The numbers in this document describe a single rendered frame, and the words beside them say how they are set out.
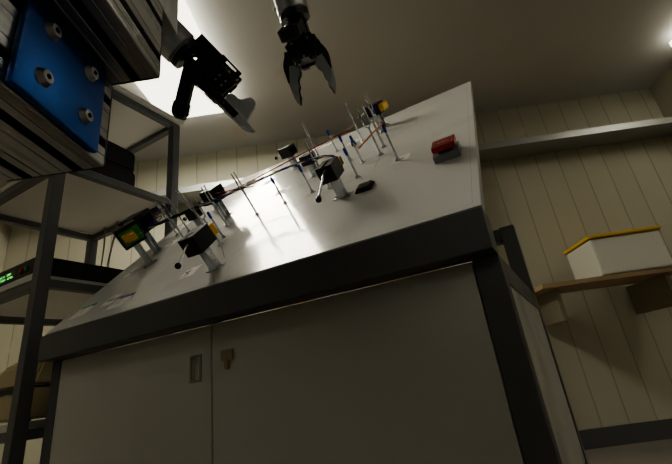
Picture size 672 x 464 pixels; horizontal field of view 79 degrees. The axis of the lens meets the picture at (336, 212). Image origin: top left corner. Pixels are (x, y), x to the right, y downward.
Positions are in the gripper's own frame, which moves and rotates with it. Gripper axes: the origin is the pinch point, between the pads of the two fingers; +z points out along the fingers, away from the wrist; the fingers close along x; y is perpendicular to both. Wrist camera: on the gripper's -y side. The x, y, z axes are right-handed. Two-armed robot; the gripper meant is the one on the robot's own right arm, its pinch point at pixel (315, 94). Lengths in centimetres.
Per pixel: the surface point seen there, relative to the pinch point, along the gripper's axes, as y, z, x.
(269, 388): -26, 54, 19
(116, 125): 69, -36, 103
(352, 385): -30, 55, 2
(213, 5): 152, -116, 74
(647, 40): 297, -30, -225
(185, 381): -20, 52, 40
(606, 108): 352, 12, -206
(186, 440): -24, 62, 40
